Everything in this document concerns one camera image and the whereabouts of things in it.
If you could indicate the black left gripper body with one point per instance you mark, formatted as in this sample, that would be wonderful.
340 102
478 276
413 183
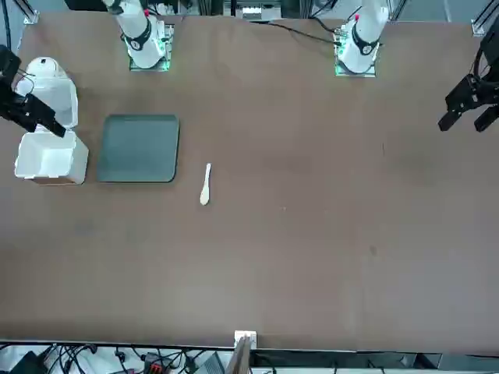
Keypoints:
491 62

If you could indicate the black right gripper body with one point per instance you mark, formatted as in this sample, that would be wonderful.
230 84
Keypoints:
8 66

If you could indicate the white container with clear lid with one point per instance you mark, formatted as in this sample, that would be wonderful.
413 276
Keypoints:
50 159

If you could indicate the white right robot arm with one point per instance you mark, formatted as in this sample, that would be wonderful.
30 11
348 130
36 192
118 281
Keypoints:
140 43

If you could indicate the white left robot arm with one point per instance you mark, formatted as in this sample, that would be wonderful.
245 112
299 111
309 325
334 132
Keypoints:
362 43

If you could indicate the small cream lidded bin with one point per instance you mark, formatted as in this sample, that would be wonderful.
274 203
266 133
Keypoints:
47 68

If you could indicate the aluminium corner profile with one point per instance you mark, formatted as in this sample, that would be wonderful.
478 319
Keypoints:
31 17
480 23

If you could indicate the dark grey square tray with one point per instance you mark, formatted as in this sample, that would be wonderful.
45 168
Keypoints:
138 148

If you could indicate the orange black tool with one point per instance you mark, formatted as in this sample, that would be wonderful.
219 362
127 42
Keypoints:
154 364

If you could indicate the aluminium profile post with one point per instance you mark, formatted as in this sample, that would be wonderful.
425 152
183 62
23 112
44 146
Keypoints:
243 350

